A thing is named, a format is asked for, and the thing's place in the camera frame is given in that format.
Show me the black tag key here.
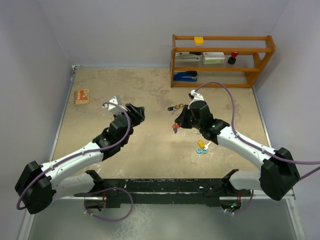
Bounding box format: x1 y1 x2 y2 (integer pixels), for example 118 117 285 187
167 106 178 115

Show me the yellow tag key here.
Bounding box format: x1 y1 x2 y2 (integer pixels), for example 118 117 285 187
197 140 211 150

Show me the teal carabiner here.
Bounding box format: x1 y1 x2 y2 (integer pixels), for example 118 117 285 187
196 148 208 154

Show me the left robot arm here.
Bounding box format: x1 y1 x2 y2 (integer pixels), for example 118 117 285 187
14 102 145 214

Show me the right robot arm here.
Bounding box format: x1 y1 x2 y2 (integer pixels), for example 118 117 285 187
174 100 300 201

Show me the blue black stapler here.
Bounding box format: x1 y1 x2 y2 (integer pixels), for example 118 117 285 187
173 70 198 82

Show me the orange small notebook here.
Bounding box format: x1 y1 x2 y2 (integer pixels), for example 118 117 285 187
74 88 90 105

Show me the wooden shelf rack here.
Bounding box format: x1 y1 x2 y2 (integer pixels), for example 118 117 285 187
170 35 276 88

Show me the white grey stapler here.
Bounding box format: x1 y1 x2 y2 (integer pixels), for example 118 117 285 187
174 51 202 62

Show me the white red box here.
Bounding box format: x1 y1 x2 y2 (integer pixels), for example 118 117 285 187
202 52 225 65

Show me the red black stamp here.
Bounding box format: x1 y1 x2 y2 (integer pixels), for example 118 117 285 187
227 52 239 65

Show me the yellow block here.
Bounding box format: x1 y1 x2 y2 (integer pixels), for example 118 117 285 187
193 36 204 46

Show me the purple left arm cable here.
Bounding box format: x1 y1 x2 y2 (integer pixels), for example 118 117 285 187
16 101 132 211

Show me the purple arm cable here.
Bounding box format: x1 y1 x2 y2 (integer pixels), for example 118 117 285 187
16 101 132 211
194 81 320 181

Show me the aluminium rail frame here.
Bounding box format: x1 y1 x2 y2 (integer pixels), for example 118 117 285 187
17 64 82 240

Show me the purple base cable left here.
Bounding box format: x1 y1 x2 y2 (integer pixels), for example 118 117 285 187
83 187 136 222

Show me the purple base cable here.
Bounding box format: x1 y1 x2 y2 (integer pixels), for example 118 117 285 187
223 191 255 216
83 187 136 222

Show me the black base frame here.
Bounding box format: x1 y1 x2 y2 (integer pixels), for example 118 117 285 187
85 170 251 210

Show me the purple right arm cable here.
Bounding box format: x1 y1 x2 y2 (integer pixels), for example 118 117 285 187
194 81 320 181

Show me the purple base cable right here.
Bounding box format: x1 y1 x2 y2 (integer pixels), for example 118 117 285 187
223 191 255 216

